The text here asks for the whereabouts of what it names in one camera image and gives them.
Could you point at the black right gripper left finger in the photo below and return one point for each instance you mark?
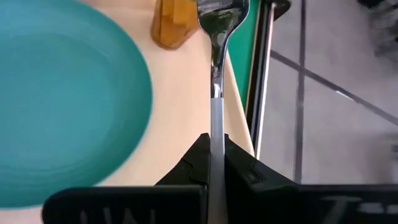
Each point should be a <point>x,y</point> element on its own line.
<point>174,199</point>

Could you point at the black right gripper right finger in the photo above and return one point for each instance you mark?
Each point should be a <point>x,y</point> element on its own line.
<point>264,193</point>

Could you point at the silver metal fork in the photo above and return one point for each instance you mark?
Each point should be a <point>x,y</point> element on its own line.
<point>217,93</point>

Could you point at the beige tray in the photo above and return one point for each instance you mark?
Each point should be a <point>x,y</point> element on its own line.
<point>183,102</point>

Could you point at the teal round plate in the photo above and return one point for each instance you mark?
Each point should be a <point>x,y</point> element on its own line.
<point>68,102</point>

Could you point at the green table mat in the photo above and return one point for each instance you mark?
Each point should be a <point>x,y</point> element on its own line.
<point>244,46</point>

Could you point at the black table edge frame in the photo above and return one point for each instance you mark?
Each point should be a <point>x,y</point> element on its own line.
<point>264,68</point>

